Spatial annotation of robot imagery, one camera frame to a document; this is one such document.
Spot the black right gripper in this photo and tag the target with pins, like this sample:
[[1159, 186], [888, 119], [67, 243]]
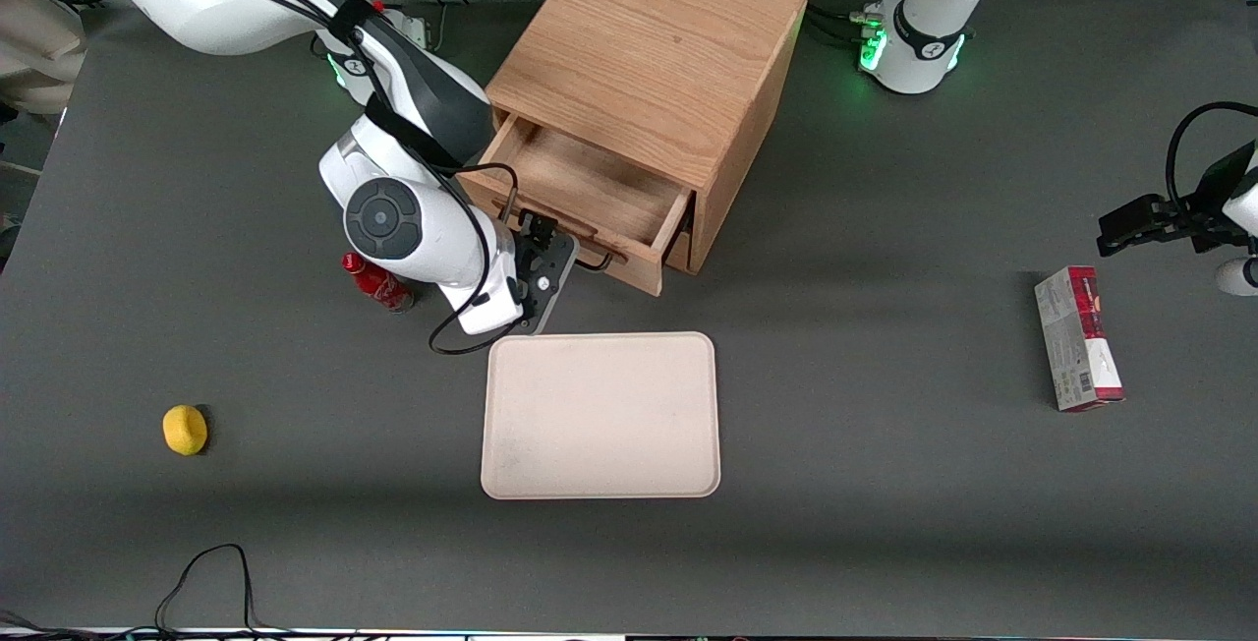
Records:
[[534, 229]]

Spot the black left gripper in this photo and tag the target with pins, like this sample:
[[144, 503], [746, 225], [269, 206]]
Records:
[[1215, 206]]

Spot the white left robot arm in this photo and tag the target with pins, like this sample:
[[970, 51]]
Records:
[[919, 41]]

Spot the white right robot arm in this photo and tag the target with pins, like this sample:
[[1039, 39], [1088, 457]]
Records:
[[246, 2]]

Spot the wooden drawer cabinet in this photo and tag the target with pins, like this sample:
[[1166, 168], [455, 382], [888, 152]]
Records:
[[649, 41]]

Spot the red plaid cardboard box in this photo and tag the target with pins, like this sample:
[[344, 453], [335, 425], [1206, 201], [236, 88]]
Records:
[[1079, 336]]

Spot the red cola bottle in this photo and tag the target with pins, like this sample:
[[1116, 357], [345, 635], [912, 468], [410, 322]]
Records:
[[378, 285]]

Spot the beige plastic tray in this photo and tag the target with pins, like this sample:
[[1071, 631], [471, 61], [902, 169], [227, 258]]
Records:
[[600, 415]]

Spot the yellow lemon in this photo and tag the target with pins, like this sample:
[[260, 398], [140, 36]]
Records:
[[185, 430]]

